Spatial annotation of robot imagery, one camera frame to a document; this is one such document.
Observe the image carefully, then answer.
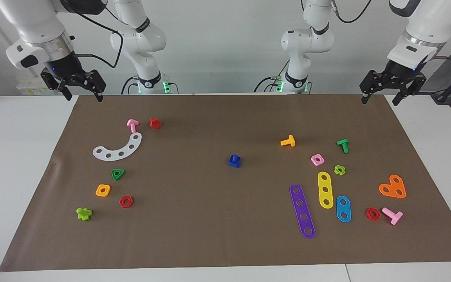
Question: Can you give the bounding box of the white curved five-hole plate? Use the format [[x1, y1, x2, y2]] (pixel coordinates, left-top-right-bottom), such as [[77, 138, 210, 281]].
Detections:
[[92, 132, 143, 161]]

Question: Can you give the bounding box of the white power strip box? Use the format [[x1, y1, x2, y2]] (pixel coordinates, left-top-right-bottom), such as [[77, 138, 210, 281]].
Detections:
[[16, 76, 67, 96]]

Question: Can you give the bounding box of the black base cable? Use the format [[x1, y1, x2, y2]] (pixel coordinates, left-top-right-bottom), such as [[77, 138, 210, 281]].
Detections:
[[254, 76, 279, 93], [121, 76, 137, 94]]

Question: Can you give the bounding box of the lime green cross-head screw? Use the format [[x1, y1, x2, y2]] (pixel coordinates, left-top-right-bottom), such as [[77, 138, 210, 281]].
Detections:
[[76, 207, 93, 222]]

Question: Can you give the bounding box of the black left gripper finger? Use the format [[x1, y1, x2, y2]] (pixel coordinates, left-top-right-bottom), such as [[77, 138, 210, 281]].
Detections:
[[392, 74, 427, 106], [360, 70, 386, 104]]

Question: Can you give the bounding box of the brown table mat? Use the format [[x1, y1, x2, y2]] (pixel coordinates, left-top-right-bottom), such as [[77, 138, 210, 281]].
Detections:
[[0, 94, 451, 272]]

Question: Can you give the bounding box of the blue two-hole strip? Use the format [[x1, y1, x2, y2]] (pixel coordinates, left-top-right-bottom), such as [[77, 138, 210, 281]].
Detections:
[[336, 195, 352, 223]]

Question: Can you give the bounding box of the grey partition board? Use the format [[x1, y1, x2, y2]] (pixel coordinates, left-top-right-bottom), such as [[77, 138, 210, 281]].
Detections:
[[419, 37, 451, 94]]

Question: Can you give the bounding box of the orange-red three-hole corner plate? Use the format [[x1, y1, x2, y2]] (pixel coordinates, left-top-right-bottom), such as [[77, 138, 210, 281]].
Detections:
[[379, 174, 407, 199]]

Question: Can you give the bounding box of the yellow three-hole strip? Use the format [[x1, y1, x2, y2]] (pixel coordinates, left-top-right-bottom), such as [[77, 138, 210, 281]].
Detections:
[[317, 171, 334, 209]]

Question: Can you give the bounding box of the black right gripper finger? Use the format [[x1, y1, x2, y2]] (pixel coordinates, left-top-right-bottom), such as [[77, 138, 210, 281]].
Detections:
[[41, 69, 72, 101], [85, 70, 106, 103]]

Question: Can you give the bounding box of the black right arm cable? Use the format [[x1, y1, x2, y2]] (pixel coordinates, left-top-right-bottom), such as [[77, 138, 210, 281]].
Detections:
[[59, 8, 124, 69]]

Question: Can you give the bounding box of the purple four-hole strip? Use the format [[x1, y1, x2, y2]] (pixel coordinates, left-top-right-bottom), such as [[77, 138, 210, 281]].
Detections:
[[289, 184, 316, 239]]

